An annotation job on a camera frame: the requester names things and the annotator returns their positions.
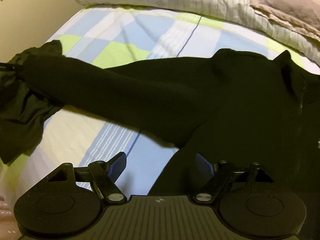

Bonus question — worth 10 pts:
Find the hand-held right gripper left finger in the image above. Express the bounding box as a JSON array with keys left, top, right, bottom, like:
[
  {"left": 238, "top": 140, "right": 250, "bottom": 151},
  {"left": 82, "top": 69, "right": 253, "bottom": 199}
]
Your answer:
[{"left": 46, "top": 152, "right": 127, "bottom": 204}]

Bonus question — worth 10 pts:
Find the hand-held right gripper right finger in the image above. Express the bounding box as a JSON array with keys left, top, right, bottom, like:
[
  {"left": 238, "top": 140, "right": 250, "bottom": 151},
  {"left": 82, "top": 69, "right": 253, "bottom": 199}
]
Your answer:
[{"left": 192, "top": 152, "right": 275, "bottom": 204}]

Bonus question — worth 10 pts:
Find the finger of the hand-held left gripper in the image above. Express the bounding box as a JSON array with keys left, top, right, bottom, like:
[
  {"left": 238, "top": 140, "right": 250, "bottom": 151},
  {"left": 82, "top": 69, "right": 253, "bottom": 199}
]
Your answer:
[{"left": 0, "top": 63, "right": 24, "bottom": 75}]

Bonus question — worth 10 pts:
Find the black sweater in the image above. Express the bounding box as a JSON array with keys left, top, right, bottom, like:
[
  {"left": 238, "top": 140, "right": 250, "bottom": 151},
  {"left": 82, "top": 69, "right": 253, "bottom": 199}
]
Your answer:
[{"left": 19, "top": 48, "right": 320, "bottom": 240}]

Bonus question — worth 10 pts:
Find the bed with plaid sheet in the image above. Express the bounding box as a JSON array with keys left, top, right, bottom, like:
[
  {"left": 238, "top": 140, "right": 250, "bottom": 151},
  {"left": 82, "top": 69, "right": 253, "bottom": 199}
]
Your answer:
[{"left": 0, "top": 5, "right": 320, "bottom": 207}]

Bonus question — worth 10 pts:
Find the dark green garment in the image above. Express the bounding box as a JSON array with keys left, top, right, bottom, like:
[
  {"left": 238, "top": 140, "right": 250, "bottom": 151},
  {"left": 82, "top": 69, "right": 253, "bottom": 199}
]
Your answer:
[{"left": 0, "top": 39, "right": 63, "bottom": 165}]

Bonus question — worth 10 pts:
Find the pink cloth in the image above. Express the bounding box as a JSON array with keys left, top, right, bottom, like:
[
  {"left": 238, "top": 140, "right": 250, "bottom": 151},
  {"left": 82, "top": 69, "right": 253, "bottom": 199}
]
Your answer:
[{"left": 0, "top": 194, "right": 18, "bottom": 232}]

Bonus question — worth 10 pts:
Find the pink blanket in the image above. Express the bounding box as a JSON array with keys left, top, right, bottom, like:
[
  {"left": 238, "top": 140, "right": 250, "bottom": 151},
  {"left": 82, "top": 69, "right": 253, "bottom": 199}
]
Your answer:
[{"left": 250, "top": 0, "right": 320, "bottom": 41}]

